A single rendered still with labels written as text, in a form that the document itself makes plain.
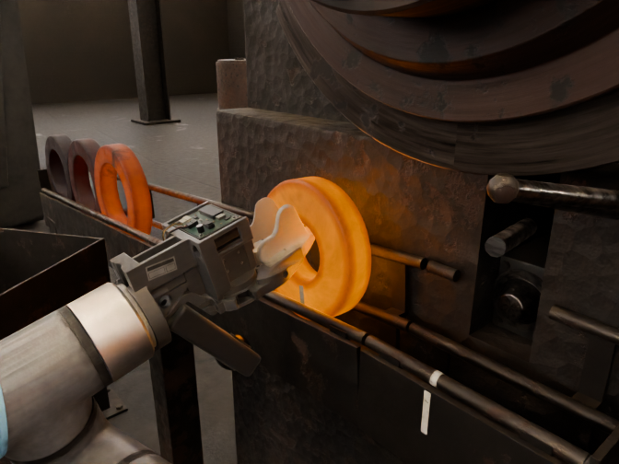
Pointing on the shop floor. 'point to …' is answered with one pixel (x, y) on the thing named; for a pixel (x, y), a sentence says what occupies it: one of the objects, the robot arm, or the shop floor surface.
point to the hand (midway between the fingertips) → (309, 232)
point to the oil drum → (231, 83)
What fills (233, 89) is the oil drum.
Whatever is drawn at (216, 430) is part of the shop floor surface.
